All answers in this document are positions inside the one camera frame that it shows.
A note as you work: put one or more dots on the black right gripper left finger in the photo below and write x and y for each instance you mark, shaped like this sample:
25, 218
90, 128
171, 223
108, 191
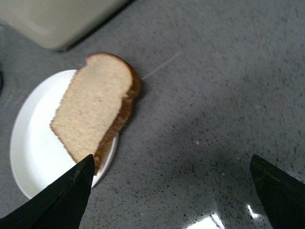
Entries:
60, 205

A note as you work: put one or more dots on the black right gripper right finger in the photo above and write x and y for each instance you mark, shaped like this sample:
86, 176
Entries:
282, 196

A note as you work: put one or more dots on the cream two-slot toaster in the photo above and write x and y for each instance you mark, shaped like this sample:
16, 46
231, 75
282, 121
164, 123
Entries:
57, 24

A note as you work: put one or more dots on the brown bread slice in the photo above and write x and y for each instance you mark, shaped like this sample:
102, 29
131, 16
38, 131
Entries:
95, 106

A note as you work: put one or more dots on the white round plate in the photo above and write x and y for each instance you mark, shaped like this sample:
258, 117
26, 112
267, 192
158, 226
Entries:
37, 157

